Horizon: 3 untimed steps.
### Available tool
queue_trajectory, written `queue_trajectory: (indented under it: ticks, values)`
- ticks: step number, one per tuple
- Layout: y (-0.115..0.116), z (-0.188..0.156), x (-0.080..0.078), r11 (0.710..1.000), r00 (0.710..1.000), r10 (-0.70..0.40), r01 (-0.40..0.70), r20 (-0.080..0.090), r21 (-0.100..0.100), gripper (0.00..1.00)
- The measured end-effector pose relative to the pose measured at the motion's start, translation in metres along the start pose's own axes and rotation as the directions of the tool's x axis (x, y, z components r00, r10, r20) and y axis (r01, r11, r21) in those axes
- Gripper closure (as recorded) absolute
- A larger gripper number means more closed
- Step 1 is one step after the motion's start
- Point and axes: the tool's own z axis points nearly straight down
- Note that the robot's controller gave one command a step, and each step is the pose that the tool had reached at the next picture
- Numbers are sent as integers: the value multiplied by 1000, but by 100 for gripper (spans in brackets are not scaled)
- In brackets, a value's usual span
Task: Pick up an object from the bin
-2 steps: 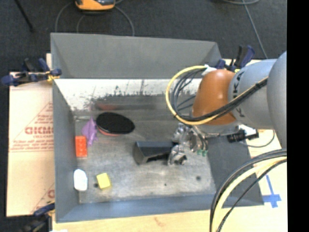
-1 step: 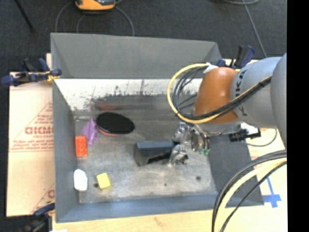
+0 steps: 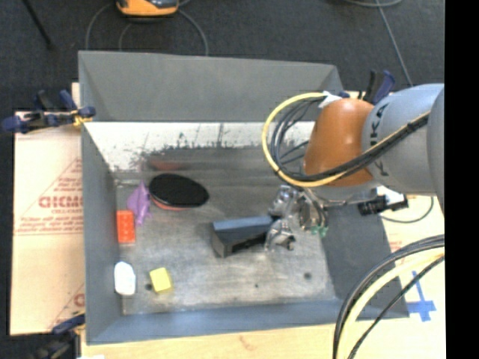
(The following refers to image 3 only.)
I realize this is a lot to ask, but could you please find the purple soft toy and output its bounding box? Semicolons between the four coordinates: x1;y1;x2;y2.
126;180;153;227

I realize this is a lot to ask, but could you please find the small white bottle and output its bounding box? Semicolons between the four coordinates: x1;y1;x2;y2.
113;260;137;296

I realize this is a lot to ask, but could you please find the grey metal bin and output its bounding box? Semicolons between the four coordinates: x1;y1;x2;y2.
77;50;409;346

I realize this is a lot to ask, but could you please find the black and red disc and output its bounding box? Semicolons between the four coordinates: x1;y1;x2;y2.
148;173;210;212

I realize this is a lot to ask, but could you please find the black cylinder on white bracket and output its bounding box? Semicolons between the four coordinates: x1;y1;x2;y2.
357;188;409;217

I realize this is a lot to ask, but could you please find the yellow sponge cube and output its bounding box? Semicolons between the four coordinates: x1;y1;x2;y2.
148;267;174;295

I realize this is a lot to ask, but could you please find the orange rectangular block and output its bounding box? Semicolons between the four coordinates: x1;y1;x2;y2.
116;209;137;245

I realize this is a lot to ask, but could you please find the dark grey block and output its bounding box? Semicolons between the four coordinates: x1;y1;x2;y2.
210;215;278;260

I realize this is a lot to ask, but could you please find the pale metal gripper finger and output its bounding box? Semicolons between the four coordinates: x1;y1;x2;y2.
263;218;297;253
267;184;299;217

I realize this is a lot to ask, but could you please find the brown cardboard board red print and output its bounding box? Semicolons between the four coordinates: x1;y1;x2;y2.
8;124;88;337

